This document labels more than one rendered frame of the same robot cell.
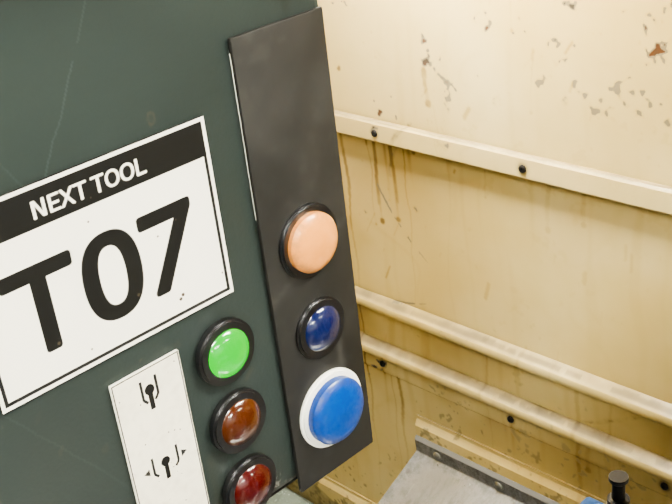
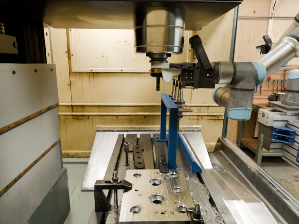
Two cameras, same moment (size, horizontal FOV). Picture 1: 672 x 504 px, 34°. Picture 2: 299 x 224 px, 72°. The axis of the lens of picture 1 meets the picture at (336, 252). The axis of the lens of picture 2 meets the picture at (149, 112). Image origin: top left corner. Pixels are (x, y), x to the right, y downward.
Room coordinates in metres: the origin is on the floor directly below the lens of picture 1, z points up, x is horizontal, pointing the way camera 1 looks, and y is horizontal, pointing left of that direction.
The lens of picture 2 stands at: (-0.07, 0.91, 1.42)
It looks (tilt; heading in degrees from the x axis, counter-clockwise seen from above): 13 degrees down; 310
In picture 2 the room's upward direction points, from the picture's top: 1 degrees clockwise
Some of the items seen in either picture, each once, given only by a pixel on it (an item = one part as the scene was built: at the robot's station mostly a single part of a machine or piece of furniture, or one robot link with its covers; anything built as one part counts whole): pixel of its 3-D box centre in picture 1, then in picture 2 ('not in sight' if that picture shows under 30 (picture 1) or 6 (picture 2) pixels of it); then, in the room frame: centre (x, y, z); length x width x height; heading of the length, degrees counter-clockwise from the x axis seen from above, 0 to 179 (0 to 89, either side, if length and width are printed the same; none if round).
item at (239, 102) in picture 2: not in sight; (237, 102); (0.15, 0.17, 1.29); 0.11 x 0.08 x 0.11; 134
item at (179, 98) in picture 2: not in sight; (179, 94); (0.50, -0.03, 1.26); 0.04 x 0.04 x 0.07
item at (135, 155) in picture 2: not in sight; (138, 160); (0.60, 0.20, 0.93); 0.26 x 0.05 x 0.06; 137
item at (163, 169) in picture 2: not in sight; (163, 169); (0.41, 0.25, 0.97); 0.13 x 0.03 x 0.15; 132
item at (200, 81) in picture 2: not in sight; (196, 74); (0.25, 0.28, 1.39); 0.12 x 0.08 x 0.09; 42
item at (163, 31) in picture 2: not in sight; (159, 34); (0.35, 0.37, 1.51); 0.16 x 0.16 x 0.12
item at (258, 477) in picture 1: (251, 486); not in sight; (0.36, 0.05, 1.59); 0.02 x 0.01 x 0.02; 132
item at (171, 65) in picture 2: not in sight; (181, 66); (0.28, 0.34, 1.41); 0.09 x 0.05 x 0.02; 55
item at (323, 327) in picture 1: (321, 327); not in sight; (0.39, 0.01, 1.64); 0.02 x 0.01 x 0.02; 132
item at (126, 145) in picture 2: not in sight; (126, 153); (0.65, 0.22, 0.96); 0.03 x 0.03 x 0.13
